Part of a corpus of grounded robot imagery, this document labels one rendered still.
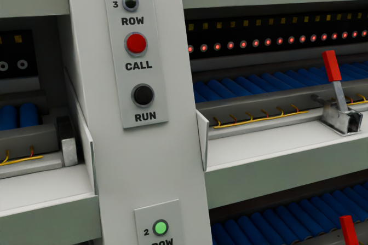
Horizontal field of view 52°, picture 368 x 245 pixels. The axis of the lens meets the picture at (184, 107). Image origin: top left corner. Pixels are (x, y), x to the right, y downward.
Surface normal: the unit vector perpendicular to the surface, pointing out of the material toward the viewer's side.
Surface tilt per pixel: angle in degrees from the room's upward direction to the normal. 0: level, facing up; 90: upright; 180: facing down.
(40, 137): 113
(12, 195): 23
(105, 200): 90
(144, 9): 90
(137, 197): 90
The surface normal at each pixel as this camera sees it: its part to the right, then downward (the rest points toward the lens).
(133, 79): 0.35, 0.01
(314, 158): 0.37, 0.39
